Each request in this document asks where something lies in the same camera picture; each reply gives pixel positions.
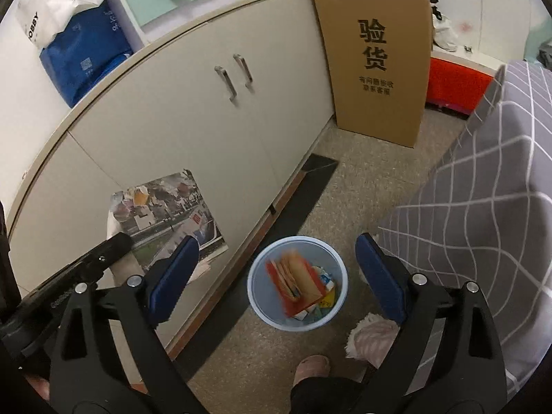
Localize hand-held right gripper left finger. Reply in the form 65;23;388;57
49;235;207;414

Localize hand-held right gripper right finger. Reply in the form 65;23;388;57
355;233;509;414

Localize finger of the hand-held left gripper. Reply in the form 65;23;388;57
21;232;134;307

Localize orange cardboard package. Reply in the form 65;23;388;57
266;248;325;316

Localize pale blue plastic bin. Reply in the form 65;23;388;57
247;236;349;333

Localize pink plush slipper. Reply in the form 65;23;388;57
345;314;403;365

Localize white paper carton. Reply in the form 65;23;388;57
317;267;337;294

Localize photo poster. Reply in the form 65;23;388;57
107;170;229;269

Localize pink slipper on person's foot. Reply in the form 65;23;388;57
293;355;332;391

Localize person's leg in black pants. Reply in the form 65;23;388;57
290;377;368;414

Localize grey plaid bed cover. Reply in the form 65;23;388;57
377;60;552;397

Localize white floor cabinet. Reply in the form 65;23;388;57
0;0;335;380

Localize blue plastic bag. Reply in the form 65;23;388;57
40;2;132;108

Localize red storage box white lid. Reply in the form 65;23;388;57
425;49;495;118

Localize large flat cardboard box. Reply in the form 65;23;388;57
307;0;433;148

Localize white paper bag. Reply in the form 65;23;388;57
16;0;108;51

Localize white cloth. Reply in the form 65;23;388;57
429;0;460;52

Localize grey clothes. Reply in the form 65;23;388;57
537;39;552;70

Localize white wardrobe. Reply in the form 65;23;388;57
425;0;549;74

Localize metal cabinet handle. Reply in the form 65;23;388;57
214;66;238;101
233;53;253;87

